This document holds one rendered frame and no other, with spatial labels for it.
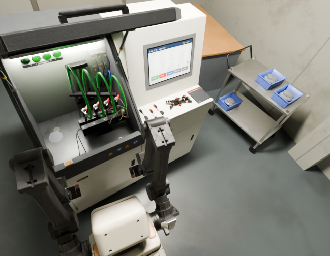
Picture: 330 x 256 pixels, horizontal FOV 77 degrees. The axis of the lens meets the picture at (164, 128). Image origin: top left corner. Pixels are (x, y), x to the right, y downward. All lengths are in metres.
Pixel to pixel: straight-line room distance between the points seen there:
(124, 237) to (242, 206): 1.89
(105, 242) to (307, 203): 2.58
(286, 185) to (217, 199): 0.93
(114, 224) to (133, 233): 0.09
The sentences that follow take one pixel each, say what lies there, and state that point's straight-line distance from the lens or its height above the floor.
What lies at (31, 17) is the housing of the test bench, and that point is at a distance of 1.71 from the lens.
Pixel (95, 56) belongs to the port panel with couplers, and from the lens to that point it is 1.65.
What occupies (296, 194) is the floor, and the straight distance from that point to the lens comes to 3.06.
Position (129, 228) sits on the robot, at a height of 1.36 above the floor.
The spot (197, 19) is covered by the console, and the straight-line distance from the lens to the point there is 1.74.
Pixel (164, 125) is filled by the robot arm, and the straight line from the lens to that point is 0.78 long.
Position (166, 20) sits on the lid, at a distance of 0.69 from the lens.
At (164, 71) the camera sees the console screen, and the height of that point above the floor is 1.21.
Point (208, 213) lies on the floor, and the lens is 2.45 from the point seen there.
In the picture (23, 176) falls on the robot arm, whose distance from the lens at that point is 0.75.
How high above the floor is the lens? 2.23
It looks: 52 degrees down
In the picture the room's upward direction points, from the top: 13 degrees clockwise
